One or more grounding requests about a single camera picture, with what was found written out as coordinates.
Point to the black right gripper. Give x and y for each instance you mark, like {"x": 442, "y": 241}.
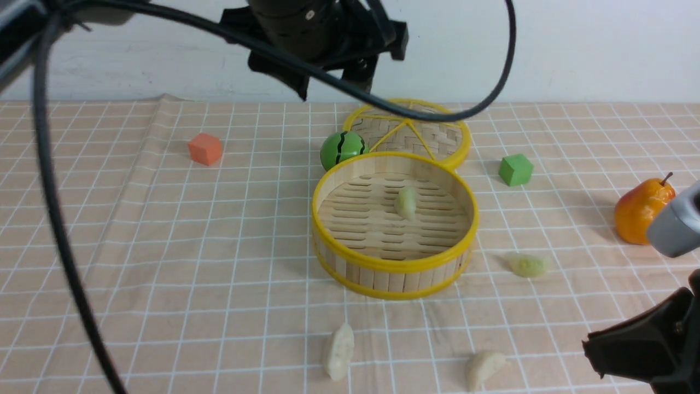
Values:
{"x": 659, "y": 347}

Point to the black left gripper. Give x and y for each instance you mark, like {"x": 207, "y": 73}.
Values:
{"x": 348, "y": 36}

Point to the pale green dumpling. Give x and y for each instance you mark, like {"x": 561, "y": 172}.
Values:
{"x": 405, "y": 203}
{"x": 527, "y": 265}

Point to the white dumpling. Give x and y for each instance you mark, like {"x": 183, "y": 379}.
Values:
{"x": 481, "y": 367}
{"x": 338, "y": 352}

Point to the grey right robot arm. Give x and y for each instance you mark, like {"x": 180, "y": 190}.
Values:
{"x": 675, "y": 231}

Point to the yellow rimmed bamboo steamer tray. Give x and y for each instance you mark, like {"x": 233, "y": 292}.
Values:
{"x": 362, "y": 242}

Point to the green striped watermelon ball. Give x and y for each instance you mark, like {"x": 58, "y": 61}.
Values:
{"x": 341, "y": 146}

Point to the orange yellow toy pear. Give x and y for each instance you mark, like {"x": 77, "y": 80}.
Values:
{"x": 636, "y": 209}

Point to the orange cube block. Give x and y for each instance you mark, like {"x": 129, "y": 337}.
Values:
{"x": 205, "y": 149}

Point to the green cube block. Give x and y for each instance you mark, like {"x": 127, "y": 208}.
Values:
{"x": 515, "y": 170}

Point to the beige checkered tablecloth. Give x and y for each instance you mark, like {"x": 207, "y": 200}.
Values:
{"x": 203, "y": 281}

